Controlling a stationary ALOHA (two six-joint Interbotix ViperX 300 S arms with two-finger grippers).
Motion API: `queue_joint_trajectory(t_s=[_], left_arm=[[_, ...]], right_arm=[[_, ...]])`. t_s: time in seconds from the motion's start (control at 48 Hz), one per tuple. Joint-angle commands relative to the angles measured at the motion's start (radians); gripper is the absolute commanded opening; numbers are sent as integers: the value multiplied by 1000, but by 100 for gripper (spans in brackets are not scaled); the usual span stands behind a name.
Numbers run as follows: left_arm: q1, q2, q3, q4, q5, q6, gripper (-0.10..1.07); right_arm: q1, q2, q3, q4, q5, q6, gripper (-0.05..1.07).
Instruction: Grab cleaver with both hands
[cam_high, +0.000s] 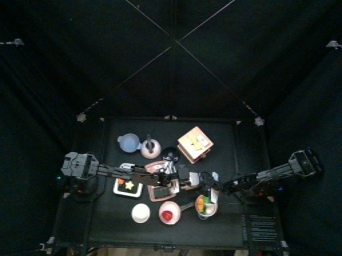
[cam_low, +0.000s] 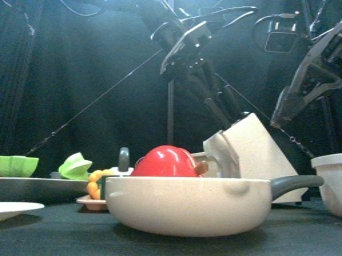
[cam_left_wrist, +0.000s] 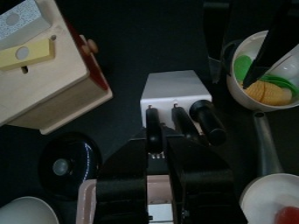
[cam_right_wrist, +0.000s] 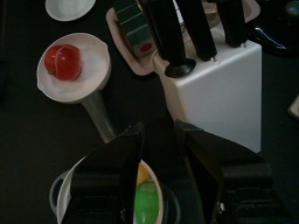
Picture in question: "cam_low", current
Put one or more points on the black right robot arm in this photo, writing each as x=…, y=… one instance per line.
x=322, y=13

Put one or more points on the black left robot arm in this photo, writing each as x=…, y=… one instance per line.
x=154, y=15

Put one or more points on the white knife block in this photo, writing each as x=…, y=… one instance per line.
x=261, y=153

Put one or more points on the white cup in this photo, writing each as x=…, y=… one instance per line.
x=332, y=181

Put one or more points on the red toy pepper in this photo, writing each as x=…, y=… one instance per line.
x=167, y=161

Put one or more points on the light green toy vegetable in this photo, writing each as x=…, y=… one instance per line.
x=75, y=167

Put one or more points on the orange toy corn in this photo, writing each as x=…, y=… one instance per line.
x=94, y=185

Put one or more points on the small beige dish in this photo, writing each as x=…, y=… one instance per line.
x=91, y=203

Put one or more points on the grey metal tray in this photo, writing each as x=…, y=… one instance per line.
x=41, y=188

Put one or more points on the green bowl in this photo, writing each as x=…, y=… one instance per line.
x=16, y=166

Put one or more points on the white plate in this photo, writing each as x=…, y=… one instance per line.
x=15, y=209

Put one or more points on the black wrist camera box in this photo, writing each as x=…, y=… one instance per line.
x=281, y=38

